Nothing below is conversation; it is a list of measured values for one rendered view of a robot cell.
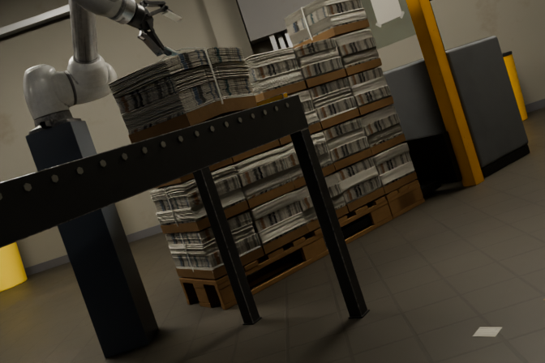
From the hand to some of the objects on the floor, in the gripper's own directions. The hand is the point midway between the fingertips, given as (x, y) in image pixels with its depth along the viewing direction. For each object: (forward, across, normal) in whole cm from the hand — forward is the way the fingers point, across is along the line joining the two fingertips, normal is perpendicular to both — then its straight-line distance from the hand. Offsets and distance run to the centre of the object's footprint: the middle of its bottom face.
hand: (176, 36), depth 208 cm
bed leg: (+64, +93, +28) cm, 116 cm away
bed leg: (+65, +93, -22) cm, 116 cm away
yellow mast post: (+220, +11, +17) cm, 221 cm away
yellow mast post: (+238, +3, -46) cm, 242 cm away
